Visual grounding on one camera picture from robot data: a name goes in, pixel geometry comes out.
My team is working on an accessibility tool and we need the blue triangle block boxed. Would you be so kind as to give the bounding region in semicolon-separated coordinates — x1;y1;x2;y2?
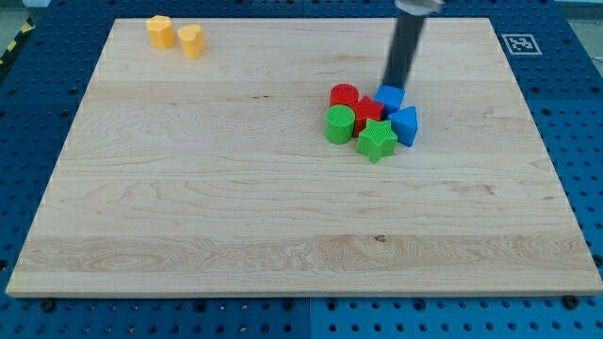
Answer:
388;106;418;147

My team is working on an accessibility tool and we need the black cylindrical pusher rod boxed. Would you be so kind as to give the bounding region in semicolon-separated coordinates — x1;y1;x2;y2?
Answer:
382;12;426;89

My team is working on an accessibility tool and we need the yellow heart block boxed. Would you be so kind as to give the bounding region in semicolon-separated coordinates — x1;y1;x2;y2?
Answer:
177;24;206;59

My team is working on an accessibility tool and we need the wooden board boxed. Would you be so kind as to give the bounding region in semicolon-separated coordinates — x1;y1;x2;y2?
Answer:
7;18;602;299

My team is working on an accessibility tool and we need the red star block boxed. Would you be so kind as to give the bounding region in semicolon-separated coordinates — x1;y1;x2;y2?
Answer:
350;96;384;137

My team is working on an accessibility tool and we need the blue cube block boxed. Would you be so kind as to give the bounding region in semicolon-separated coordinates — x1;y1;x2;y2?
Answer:
374;84;406;116

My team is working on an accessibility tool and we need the white fiducial marker tag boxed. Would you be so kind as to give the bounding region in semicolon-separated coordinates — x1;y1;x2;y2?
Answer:
501;33;542;56

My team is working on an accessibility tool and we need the green cylinder block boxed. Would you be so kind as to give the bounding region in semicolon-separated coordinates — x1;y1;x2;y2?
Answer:
324;105;355;145

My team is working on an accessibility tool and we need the green star block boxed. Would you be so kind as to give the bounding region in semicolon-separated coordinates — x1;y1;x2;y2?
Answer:
356;119;398;163

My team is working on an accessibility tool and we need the red cylinder block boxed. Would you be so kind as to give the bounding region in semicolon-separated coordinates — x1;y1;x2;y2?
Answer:
330;83;360;106

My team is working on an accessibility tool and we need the yellow hexagon block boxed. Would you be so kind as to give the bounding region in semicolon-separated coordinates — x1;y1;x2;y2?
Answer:
145;15;175;49

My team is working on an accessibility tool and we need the silver rod mount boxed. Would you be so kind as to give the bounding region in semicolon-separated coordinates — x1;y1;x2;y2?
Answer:
394;0;444;16

